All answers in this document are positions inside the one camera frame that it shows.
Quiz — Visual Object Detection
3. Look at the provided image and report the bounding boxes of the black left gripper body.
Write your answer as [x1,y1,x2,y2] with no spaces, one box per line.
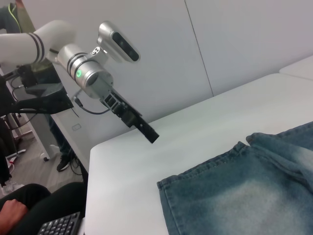
[99,87,144,129]

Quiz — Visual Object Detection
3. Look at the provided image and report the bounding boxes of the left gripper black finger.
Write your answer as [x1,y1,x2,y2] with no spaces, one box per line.
[135,117,160,144]

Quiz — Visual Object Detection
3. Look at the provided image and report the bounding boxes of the blue washed denim shorts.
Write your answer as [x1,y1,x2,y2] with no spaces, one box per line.
[156,121,313,235]

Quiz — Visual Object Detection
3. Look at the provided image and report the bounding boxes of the seated person's bare hand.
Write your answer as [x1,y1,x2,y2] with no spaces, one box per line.
[0,199,28,232]

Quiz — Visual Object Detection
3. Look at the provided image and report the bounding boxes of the white desk leg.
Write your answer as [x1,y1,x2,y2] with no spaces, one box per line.
[30,113,63,162]

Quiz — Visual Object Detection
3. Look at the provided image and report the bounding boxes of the black sneaker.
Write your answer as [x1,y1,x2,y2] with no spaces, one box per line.
[56,156,72,172]

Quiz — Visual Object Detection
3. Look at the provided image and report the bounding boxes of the seated person's black trousers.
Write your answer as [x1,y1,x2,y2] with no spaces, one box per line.
[0,182,87,235]

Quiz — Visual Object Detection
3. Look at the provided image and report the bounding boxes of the black computer keyboard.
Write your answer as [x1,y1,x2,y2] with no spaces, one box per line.
[36,211,83,235]

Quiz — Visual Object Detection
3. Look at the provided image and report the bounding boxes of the standing person in olive jacket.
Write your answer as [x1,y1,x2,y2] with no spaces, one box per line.
[0,0,72,161]

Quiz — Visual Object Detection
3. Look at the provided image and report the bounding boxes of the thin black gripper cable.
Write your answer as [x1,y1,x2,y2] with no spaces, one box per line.
[73,89,112,116]

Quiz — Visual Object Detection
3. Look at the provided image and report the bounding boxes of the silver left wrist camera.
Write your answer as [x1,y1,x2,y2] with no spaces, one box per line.
[96,21,141,63]

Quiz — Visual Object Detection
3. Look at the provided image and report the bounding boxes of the black floor cables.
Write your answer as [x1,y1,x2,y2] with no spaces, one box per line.
[69,146,86,177]

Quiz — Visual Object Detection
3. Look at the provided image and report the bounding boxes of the black metal equipment frame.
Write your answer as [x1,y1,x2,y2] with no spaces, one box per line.
[0,64,75,116]

